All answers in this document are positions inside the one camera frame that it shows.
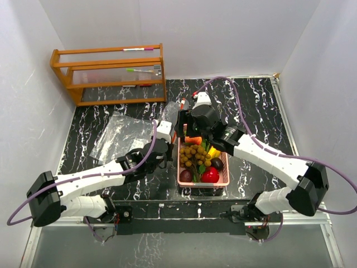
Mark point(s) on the green cucumber leaf vegetable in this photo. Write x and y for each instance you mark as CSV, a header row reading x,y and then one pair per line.
x,y
200,160

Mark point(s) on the purple passion fruit front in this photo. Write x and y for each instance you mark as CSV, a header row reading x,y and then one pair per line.
x,y
186,176

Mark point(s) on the pink white marker pen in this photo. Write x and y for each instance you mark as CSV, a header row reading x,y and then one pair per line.
x,y
139,49

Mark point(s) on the longan bunch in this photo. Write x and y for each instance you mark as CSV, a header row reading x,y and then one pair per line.
x,y
185,155

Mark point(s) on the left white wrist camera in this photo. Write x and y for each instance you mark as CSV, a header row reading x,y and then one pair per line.
x,y
163,130

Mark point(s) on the dark mangosteen right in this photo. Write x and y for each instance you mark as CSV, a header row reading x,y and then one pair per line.
x,y
217,163

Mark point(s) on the orange peach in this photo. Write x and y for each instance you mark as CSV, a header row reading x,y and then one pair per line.
x,y
193,140

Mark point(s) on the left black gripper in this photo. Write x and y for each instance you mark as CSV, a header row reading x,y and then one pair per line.
x,y
168,157

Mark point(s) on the pink plastic basket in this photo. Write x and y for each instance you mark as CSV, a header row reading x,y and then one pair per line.
x,y
224,174

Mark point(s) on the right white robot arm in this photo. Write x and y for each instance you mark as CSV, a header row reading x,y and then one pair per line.
x,y
306,181

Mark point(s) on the red apple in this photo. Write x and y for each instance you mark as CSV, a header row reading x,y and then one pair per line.
x,y
211,175

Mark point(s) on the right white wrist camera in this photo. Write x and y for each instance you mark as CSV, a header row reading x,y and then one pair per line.
x,y
201,98

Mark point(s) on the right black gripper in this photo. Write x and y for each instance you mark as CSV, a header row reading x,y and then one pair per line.
x,y
184,118

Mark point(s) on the green marker pen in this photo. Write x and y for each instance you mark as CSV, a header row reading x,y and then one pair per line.
x,y
139,70

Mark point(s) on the spare clear zip bags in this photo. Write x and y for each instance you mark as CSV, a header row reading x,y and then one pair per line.
x,y
121,134

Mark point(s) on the wooden shelf rack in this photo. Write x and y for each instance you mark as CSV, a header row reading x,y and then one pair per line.
x,y
80,70

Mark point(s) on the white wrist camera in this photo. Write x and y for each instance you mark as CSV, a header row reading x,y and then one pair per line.
x,y
201,98
163,130

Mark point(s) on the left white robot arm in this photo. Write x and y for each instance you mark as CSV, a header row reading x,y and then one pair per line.
x,y
52,197

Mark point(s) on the yellow bananas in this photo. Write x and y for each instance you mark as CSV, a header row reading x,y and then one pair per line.
x,y
213,152

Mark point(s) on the clear zip bag orange zipper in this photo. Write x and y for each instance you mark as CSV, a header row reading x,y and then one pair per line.
x,y
171,110

